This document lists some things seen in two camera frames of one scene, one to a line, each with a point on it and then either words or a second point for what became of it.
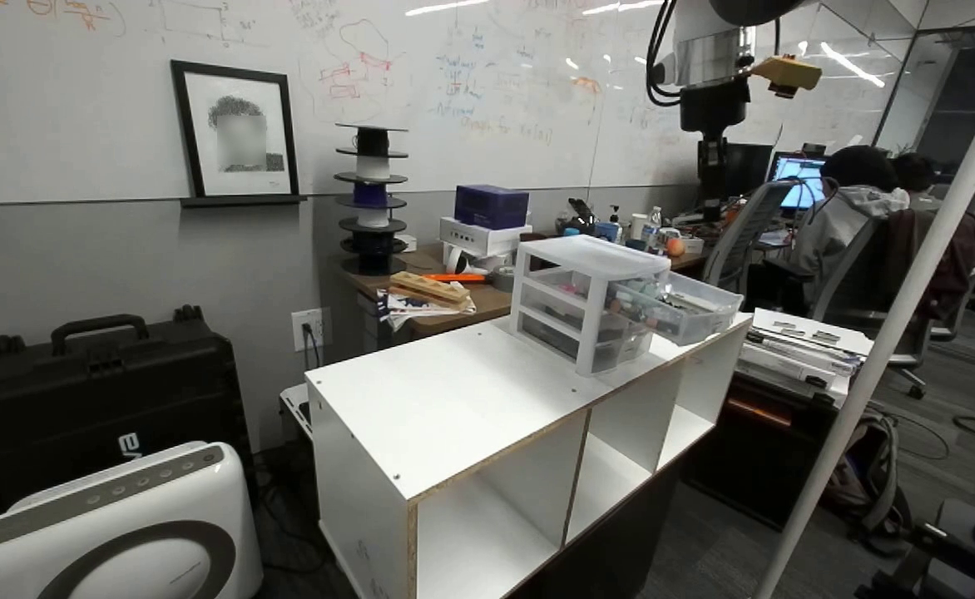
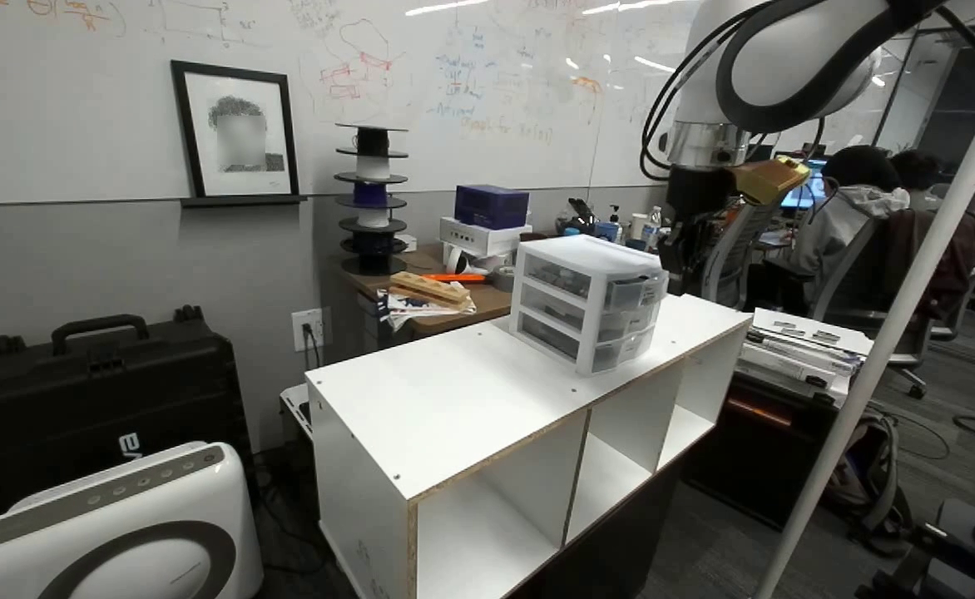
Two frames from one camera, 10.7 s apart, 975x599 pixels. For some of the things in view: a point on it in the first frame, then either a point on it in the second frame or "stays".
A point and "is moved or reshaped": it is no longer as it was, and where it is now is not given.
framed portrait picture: (240, 137) stays
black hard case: (92, 398) stays
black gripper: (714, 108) → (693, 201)
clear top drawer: (673, 303) is moved or reshaped
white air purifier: (160, 528) stays
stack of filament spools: (372, 164) stays
